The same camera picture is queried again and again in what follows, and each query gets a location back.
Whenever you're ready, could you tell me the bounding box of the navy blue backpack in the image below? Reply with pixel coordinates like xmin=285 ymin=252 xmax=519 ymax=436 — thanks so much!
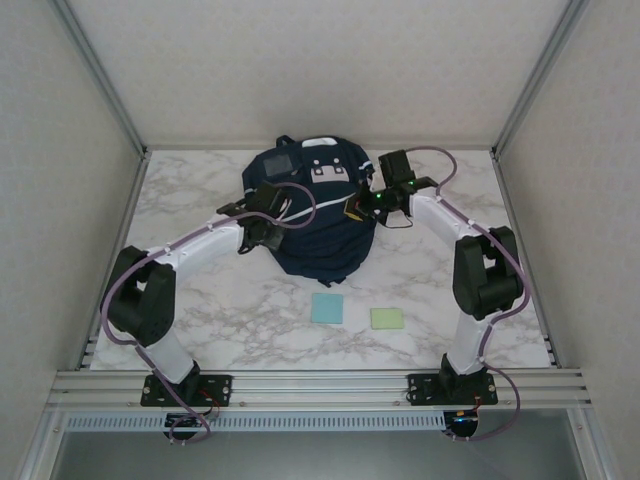
xmin=241 ymin=134 xmax=377 ymax=290

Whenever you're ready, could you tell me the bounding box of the blue sticky note pad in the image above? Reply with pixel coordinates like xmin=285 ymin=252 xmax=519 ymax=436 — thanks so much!
xmin=310 ymin=293 xmax=345 ymax=325

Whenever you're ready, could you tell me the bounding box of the green sticky note pad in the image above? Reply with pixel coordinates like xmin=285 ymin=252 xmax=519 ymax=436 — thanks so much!
xmin=370 ymin=307 xmax=405 ymax=331

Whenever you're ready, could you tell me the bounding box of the aluminium back frame rail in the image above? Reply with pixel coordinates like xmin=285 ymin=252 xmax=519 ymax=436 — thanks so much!
xmin=143 ymin=143 xmax=497 ymax=153

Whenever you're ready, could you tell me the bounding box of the right aluminium side rail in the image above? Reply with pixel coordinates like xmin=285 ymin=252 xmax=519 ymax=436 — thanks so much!
xmin=492 ymin=149 xmax=560 ymax=371

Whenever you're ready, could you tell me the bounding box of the aluminium side rail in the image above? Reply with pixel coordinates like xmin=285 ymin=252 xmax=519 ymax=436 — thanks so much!
xmin=492 ymin=149 xmax=560 ymax=371
xmin=74 ymin=149 xmax=151 ymax=372

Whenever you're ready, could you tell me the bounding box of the left aluminium side rail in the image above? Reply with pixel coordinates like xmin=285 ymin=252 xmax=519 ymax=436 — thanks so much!
xmin=74 ymin=149 xmax=151 ymax=372

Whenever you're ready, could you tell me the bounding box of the right aluminium frame post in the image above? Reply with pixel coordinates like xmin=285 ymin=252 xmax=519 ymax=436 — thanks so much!
xmin=489 ymin=0 xmax=595 ymax=159

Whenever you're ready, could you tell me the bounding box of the aluminium frame post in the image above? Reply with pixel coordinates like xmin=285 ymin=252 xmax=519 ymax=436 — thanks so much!
xmin=489 ymin=0 xmax=595 ymax=159
xmin=47 ymin=0 xmax=151 ymax=157

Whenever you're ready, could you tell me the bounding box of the aluminium mounting rail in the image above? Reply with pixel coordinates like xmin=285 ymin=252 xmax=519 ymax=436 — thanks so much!
xmin=47 ymin=368 xmax=595 ymax=414

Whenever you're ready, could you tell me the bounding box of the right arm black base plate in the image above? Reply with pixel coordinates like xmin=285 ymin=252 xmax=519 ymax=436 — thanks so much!
xmin=407 ymin=372 xmax=500 ymax=406

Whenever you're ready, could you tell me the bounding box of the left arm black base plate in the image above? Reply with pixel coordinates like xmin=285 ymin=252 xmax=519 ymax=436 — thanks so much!
xmin=139 ymin=373 xmax=234 ymax=407

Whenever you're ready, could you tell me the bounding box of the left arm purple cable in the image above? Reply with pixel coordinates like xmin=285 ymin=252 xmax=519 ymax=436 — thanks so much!
xmin=99 ymin=182 xmax=317 ymax=446

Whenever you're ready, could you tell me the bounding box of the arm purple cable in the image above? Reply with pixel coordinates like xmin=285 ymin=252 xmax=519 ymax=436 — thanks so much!
xmin=403 ymin=144 xmax=532 ymax=444
xmin=99 ymin=182 xmax=317 ymax=446

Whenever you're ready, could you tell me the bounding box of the left aluminium frame post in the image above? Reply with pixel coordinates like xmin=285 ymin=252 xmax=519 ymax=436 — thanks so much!
xmin=47 ymin=0 xmax=151 ymax=157

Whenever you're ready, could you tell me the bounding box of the grey slotted cable duct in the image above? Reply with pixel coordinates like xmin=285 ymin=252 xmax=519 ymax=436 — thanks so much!
xmin=64 ymin=411 xmax=447 ymax=433

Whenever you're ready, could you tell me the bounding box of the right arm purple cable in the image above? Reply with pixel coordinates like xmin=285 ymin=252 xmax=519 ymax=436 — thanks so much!
xmin=403 ymin=144 xmax=532 ymax=444

